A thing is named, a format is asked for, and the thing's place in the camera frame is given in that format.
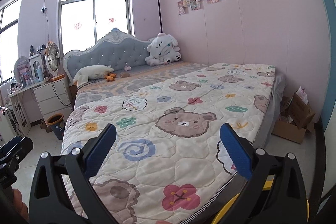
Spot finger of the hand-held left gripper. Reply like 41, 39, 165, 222
0, 136, 34, 161

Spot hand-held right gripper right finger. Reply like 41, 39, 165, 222
220, 123, 307, 224

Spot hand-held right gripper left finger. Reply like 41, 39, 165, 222
29, 123, 117, 224

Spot black bin with yellow rim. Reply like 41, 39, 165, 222
211, 178, 311, 224

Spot person's left hand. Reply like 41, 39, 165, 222
12, 189, 30, 222

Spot dark blue bin orange rim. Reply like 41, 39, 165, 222
47, 114, 66, 140

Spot white desk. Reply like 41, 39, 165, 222
7, 81, 41, 138

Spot cardboard box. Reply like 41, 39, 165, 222
272, 86, 316, 144

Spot white drawer cabinet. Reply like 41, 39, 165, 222
33, 76, 73, 123

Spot grey orange patterned bedsheet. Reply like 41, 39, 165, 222
75, 61, 210, 106

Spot bear print quilt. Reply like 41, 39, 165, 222
60, 63, 276, 224

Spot white goose plush toy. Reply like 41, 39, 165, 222
73, 65, 114, 83

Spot round white vanity mirror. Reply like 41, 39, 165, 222
13, 56, 30, 86

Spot side window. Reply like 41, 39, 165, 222
0, 0, 24, 85

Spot white arched organizer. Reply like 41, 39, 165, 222
29, 55, 45, 83

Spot bed with blue tufted headboard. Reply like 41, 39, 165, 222
60, 27, 286, 224

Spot electric desk fan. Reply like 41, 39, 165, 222
43, 42, 61, 80

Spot white dog plush toy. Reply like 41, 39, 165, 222
145, 33, 182, 66

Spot large window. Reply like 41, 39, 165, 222
58, 0, 135, 52

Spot black power cable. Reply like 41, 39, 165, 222
51, 79, 72, 106

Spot black wall cable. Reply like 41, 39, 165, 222
41, 0, 51, 43

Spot blue door frame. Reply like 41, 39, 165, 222
306, 0, 334, 132

